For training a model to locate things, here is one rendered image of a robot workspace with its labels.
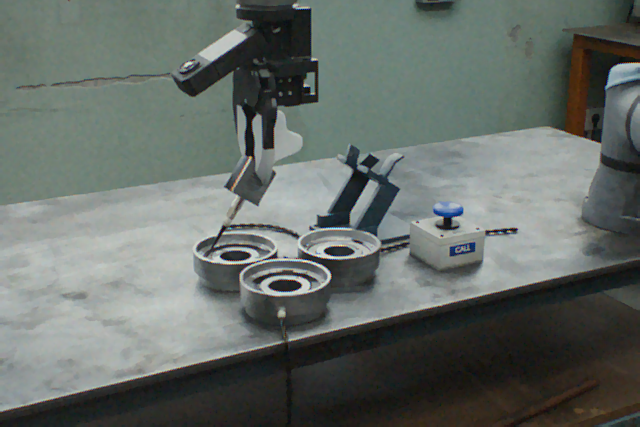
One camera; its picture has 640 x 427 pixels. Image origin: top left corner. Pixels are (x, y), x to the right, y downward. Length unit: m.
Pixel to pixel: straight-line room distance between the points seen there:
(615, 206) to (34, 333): 0.80
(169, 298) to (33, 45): 1.59
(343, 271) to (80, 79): 1.65
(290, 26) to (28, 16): 1.57
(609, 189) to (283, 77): 0.52
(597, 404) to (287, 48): 0.70
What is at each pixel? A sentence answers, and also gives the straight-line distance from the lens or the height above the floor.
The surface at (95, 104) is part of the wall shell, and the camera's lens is 2.73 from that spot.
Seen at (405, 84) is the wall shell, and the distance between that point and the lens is 3.14.
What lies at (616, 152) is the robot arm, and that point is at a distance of 1.40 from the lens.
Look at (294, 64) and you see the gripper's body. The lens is 1.13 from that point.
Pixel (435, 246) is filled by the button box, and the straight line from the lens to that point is 1.22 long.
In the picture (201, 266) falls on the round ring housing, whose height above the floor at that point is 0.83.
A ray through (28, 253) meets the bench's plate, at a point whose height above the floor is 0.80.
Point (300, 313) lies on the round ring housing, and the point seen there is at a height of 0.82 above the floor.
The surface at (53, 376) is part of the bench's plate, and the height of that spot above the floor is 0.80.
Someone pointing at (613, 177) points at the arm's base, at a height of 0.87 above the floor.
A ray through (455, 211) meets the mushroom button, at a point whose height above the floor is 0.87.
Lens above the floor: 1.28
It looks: 18 degrees down
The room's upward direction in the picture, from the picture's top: straight up
